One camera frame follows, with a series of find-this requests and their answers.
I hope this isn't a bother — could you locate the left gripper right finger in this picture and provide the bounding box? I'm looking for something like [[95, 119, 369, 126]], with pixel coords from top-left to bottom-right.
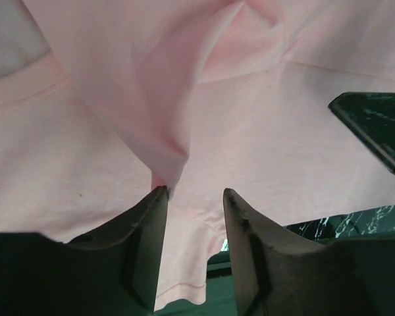
[[223, 188, 323, 315]]

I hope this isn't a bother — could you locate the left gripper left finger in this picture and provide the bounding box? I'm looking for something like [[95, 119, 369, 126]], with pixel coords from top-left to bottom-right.
[[67, 186, 169, 315]]

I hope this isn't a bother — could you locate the pink t shirt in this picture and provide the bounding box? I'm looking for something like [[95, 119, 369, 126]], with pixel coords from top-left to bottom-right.
[[0, 1, 395, 309]]

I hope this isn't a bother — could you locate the black marbled table mat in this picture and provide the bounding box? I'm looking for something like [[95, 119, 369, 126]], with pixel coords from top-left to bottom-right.
[[205, 194, 395, 274]]

